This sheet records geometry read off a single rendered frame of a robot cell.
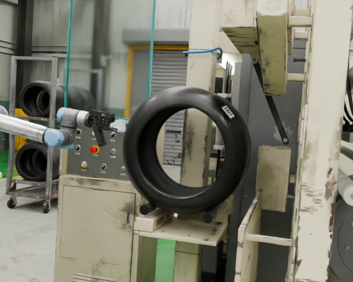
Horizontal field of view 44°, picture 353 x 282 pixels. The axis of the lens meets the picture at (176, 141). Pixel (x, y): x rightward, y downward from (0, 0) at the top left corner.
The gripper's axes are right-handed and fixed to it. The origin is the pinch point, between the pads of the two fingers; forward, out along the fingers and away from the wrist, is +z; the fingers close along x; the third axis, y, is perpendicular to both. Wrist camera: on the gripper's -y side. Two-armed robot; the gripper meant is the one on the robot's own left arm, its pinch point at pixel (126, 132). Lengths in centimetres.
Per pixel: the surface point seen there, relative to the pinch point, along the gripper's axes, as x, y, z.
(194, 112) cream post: 25.9, 14.1, 24.2
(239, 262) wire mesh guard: -61, -26, 65
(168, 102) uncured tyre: -11.5, 16.8, 20.9
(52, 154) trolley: 284, -71, -199
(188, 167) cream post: 25.8, -14.1, 26.0
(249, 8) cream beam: -36, 54, 50
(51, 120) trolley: 281, -30, -205
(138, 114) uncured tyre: -10.6, 9.5, 7.8
